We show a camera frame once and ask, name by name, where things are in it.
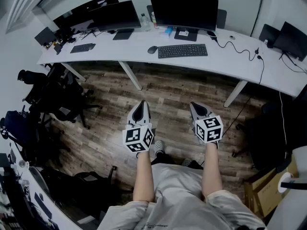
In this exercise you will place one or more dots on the black equipment pile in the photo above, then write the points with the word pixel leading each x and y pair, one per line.
pixel 62 38

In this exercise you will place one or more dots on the clear bottle with green cap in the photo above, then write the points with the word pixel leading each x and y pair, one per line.
pixel 145 23

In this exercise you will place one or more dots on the person's right forearm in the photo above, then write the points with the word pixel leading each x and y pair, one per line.
pixel 212 171

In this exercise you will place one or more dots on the large black monitor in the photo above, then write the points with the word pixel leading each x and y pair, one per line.
pixel 184 12

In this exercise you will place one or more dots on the black full-size keyboard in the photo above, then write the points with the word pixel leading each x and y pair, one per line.
pixel 182 51

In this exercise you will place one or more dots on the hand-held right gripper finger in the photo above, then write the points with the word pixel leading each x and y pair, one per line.
pixel 208 110
pixel 194 116

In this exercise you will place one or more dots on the bottle with red green label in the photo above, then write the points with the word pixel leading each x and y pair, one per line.
pixel 154 20

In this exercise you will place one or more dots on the black power adapter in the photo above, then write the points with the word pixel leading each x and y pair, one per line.
pixel 211 33

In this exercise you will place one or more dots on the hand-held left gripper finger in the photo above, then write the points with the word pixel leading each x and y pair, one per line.
pixel 147 116
pixel 131 117

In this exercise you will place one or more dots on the black square device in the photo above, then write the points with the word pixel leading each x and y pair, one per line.
pixel 45 36

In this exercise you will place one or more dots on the blue white tissue pack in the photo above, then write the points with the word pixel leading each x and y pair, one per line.
pixel 166 32

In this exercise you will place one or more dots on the white desk leg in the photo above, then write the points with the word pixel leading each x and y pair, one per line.
pixel 236 93
pixel 130 75
pixel 74 72

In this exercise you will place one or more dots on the small black keypad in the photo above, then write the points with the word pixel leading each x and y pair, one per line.
pixel 82 48

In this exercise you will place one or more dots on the person's black trousers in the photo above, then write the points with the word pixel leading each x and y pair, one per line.
pixel 165 159

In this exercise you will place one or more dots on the black computer mouse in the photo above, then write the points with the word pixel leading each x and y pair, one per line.
pixel 152 49

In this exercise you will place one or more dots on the black laptop at right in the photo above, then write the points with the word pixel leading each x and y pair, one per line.
pixel 292 41

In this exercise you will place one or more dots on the person's left forearm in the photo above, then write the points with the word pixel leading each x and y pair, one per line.
pixel 144 176

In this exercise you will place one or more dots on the person's grey shirt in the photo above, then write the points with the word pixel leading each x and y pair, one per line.
pixel 177 195

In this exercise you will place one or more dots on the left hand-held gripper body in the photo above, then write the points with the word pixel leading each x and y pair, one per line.
pixel 138 136

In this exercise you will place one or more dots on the black glossy monitor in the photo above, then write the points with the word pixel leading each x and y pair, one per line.
pixel 79 14

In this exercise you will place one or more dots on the dark backpack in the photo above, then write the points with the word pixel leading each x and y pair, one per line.
pixel 19 128

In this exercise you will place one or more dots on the person's white left shoe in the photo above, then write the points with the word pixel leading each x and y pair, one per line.
pixel 158 146

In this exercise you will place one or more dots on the cardboard box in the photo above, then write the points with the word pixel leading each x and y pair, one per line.
pixel 266 193

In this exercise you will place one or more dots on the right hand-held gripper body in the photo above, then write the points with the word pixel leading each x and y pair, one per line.
pixel 208 129

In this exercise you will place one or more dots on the black mesh office chair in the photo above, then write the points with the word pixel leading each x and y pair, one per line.
pixel 268 133

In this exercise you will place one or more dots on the black office chair with headrest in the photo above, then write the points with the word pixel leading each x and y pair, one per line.
pixel 33 80

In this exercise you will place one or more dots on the black monitor with grey stand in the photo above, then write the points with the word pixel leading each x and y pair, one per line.
pixel 115 17

